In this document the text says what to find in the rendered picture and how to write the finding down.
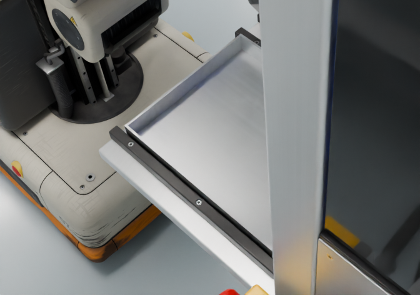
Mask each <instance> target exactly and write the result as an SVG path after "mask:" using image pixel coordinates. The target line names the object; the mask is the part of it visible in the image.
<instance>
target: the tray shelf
mask: <svg viewBox="0 0 420 295"><path fill-rule="evenodd" d="M248 31H249V32H250V33H251V34H253V35H255V36H256V37H257V38H259V39H261V30H260V23H257V24H256V25H255V26H253V27H252V28H251V29H250V30H248ZM99 154H100V156H101V158H102V159H103V160H105V161H106V162H107V163H108V164H109V165H110V166H111V167H112V168H113V169H114V170H115V171H117V172H118V173H119V174H120V175H121V176H122V177H123V178H124V179H125V180H126V181H128V182H129V183H130V184H131V185H132V186H133V187H135V188H136V189H137V190H138V191H139V192H140V193H141V194H142V195H143V196H144V197H145V198H147V199H148V200H149V201H150V202H151V203H153V204H154V205H155V206H156V207H157V208H158V209H159V210H160V211H161V212H162V213H163V214H165V215H166V216H167V217H168V218H169V219H170V220H171V221H172V222H173V223H174V224H176V225H177V226H178V227H179V228H180V229H182V230H183V231H184V232H185V233H186V234H187V235H188V236H189V237H190V238H191V239H192V240H193V241H195V242H196V243H197V244H198V245H199V246H201V247H202V248H203V249H204V250H205V251H206V252H207V253H208V254H209V255H210V256H212V257H213V258H214V259H215V260H216V261H217V262H218V263H219V264H220V265H221V266H222V267H224V268H225V269H226V270H227V271H228V272H229V273H231V274H232V275H233V276H234V277H235V278H236V279H237V280H238V281H239V282H240V283H242V284H243V285H244V286H245V287H246V288H247V289H249V290H250V288H251V287H252V286H254V285H255V284H258V285H260V286H261V287H262V288H263V289H264V290H265V291H266V292H267V293H268V294H270V295H275V292H274V279H273V278H271V277H270V276H269V275H268V274H267V273H265V272H264V271H263V270H262V269H261V268H260V267H259V266H258V265H256V264H255V263H254V262H253V261H251V260H250V259H249V258H248V257H247V256H246V255H245V254H244V253H243V252H241V251H240V250H239V249H238V248H237V247H236V246H235V245H233V244H232V243H231V242H230V241H228V240H227V239H226V238H225V237H224V236H223V235H222V234H221V233H220V232H218V231H217V230H216V229H215V228H213V227H212V226H211V225H210V224H209V223H208V222H207V221H206V220H204V219H203V218H202V217H201V216H200V215H199V214H198V213H197V212H196V211H194V210H193V209H192V208H191V207H189V206H188V205H187V204H186V203H185V202H184V201H183V200H182V199H180V198H179V197H178V196H177V195H175V194H174V193H173V192H172V191H171V190H170V189H169V188H168V187H166V186H165V185H164V184H163V183H162V182H161V181H160V180H159V179H157V178H156V177H155V176H154V175H153V174H151V173H150V172H149V171H148V170H147V169H146V168H145V167H144V166H142V165H141V164H140V163H139V162H137V161H136V160H135V159H134V158H133V157H132V156H131V155H130V154H128V153H127V152H126V151H125V150H124V149H123V148H122V147H121V146H119V145H118V144H117V143H116V142H115V141H113V140H110V141H109V142H107V143H106V144H105V145H104V146H103V147H101V148H100V149H99Z"/></svg>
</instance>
